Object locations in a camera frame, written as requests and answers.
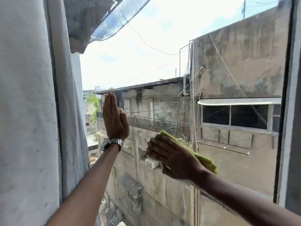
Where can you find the metal drying rack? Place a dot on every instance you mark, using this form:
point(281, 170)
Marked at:
point(225, 147)

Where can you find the low concrete building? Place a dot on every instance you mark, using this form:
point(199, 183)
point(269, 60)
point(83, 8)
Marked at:
point(160, 195)

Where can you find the green trees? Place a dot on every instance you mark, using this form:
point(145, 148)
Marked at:
point(92, 98)

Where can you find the rough concrete overhang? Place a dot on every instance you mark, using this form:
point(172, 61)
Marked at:
point(82, 23)

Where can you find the person's left hand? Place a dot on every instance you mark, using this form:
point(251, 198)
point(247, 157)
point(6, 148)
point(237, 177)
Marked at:
point(115, 122)

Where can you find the white window awning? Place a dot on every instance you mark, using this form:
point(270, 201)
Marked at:
point(239, 101)

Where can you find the person's right forearm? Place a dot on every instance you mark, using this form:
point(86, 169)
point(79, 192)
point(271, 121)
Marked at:
point(247, 202)

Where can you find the rusty balcony railing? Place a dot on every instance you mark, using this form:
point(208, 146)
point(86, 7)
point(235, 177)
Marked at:
point(160, 125)

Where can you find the white drain pipe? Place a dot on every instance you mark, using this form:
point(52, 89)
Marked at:
point(185, 85)

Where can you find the large grey curtain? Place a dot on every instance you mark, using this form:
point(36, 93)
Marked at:
point(25, 115)

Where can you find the blue mesh netting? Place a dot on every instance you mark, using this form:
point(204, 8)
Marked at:
point(117, 21)

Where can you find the grey window frame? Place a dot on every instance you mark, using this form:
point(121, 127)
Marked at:
point(288, 115)

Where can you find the tall concrete building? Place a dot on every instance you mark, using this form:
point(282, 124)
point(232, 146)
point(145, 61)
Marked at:
point(242, 61)

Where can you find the dark sliding window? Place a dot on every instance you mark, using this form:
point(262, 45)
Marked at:
point(249, 116)

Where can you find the silver wristwatch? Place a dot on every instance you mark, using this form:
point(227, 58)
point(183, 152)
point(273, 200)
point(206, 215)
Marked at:
point(113, 143)

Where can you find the white air conditioner unit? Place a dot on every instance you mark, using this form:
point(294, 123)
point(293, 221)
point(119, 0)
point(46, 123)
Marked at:
point(151, 163)

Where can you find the person's right hand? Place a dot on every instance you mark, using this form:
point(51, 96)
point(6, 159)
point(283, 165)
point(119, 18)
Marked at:
point(176, 160)

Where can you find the green cleaning cloth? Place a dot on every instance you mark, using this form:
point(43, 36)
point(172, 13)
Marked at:
point(207, 163)

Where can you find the window glass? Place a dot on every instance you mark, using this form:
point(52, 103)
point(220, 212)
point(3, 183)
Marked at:
point(164, 25)

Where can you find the rooftop antenna pole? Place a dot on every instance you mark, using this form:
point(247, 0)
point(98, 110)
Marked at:
point(244, 9)

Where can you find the person's left forearm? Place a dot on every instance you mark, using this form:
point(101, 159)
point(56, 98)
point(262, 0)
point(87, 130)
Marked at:
point(89, 185)

